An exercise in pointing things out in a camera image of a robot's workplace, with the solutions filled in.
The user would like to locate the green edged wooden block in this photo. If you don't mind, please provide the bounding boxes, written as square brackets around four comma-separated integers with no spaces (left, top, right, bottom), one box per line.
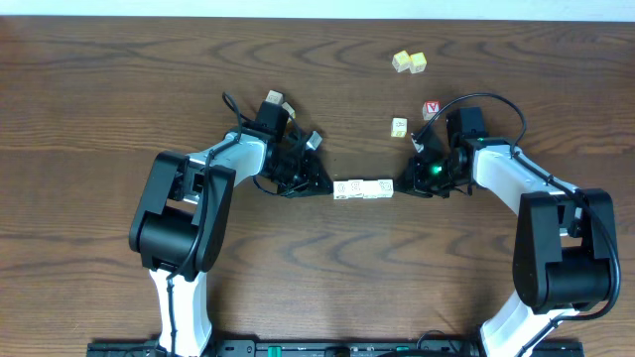
[333,180,350,199]

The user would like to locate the blue edged picture block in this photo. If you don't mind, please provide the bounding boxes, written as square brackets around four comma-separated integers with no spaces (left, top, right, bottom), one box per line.
[377,179,394,198]

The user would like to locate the blue letter X block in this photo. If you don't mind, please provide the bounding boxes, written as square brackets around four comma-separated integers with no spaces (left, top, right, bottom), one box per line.
[347,179,364,198]

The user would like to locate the red edged wooden block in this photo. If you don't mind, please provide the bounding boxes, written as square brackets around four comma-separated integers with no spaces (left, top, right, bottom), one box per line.
[361,180,382,199]

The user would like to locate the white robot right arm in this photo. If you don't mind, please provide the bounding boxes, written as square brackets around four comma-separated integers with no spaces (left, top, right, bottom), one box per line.
[395,131,621,356]

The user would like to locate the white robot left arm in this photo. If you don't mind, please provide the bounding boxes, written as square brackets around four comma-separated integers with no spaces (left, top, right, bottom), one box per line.
[129,128,332,356]

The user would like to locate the umbrella picture block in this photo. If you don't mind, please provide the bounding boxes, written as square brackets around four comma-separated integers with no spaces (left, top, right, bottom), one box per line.
[282,102,296,120]

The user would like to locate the red letter V block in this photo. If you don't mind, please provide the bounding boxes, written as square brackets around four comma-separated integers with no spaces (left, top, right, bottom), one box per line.
[422,101,441,121]

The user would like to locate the yellow picture block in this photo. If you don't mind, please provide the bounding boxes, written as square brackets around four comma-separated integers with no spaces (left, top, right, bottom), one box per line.
[391,117,408,138]

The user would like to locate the red number three block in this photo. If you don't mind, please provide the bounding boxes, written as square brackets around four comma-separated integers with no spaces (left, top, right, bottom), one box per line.
[265,90,285,105]

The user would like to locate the yellow letter block right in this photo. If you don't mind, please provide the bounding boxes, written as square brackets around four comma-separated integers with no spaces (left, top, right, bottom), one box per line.
[409,52,428,73]

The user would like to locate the yellow letter block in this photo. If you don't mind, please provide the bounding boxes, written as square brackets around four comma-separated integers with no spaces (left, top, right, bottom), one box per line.
[392,51,412,72]
[409,52,428,73]

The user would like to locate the yellow letter block left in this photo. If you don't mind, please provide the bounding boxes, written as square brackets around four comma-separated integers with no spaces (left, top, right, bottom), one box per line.
[392,51,412,72]

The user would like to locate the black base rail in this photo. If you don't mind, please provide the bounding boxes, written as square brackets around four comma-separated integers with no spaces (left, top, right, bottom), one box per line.
[86,338,586,357]

